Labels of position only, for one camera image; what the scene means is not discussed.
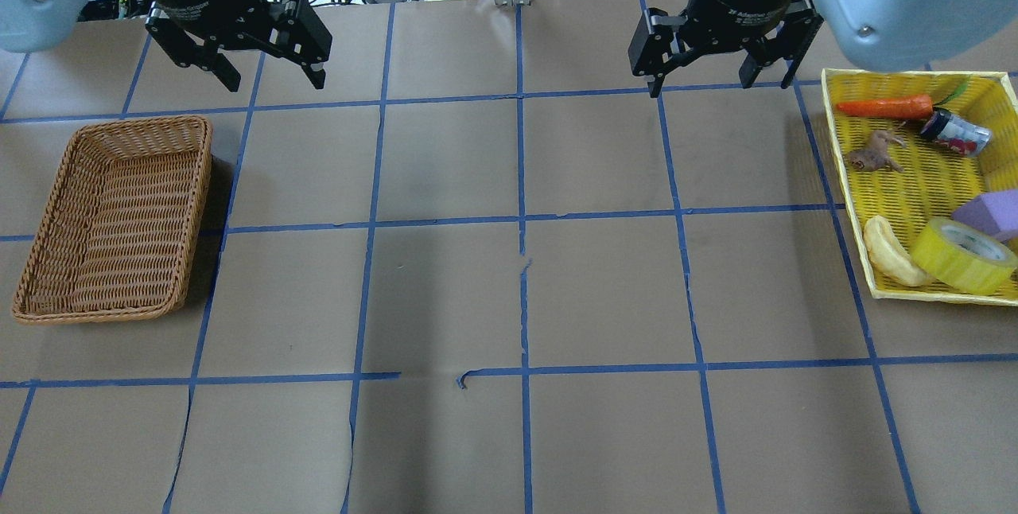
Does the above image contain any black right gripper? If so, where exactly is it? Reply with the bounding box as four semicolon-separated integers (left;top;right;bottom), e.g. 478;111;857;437
627;0;824;98

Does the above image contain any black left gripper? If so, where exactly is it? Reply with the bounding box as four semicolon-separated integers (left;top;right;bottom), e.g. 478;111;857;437
146;0;333;92

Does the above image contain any yellow tape roll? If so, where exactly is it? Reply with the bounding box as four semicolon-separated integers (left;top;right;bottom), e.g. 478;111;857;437
910;216;1017;296

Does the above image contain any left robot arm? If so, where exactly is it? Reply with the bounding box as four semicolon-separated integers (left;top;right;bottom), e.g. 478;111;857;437
2;0;333;92

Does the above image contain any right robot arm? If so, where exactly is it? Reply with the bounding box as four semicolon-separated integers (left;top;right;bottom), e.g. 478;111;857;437
627;0;1017;98

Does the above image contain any brown toy animal figure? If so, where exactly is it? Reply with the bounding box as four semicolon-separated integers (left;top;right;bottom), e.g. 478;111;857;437
843;130;907;173

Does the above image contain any orange toy carrot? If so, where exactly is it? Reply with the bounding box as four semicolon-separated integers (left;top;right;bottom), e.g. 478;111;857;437
835;83;968;120

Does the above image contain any brown wicker basket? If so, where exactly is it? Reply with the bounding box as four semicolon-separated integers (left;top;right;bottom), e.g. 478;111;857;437
11;115;214;325

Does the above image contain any small blue labelled bottle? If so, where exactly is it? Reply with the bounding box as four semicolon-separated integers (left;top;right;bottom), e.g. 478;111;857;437
919;107;993;158

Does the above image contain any yellow plastic basket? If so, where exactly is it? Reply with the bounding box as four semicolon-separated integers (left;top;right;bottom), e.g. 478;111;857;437
821;68;1016;307

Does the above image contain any yellow toy banana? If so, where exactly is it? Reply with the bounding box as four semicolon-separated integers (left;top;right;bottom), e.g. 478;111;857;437
863;216;934;288

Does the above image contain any purple foam block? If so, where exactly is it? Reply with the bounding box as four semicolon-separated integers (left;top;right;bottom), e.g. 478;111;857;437
951;189;1017;243

